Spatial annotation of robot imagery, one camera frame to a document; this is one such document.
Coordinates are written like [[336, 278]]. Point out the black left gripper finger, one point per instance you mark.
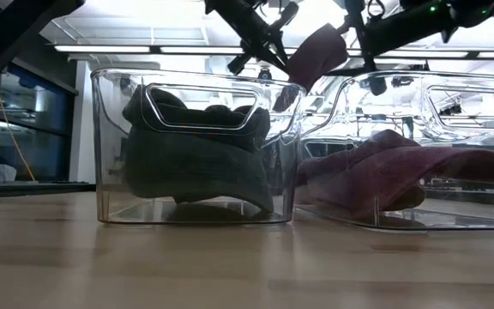
[[278, 53]]

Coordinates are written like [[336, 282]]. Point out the maroon cap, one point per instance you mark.
[[380, 171], [320, 56]]

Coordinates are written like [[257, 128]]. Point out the dark grey cap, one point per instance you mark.
[[195, 171], [178, 116]]

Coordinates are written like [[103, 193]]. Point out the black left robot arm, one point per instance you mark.
[[15, 34]]

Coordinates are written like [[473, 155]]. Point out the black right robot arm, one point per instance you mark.
[[478, 10]]

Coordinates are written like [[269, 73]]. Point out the clear plastic bin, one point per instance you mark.
[[110, 171], [465, 141]]

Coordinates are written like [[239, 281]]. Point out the blue glass partition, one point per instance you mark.
[[37, 141]]

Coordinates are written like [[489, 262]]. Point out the black aluminium table frame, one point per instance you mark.
[[37, 189]]

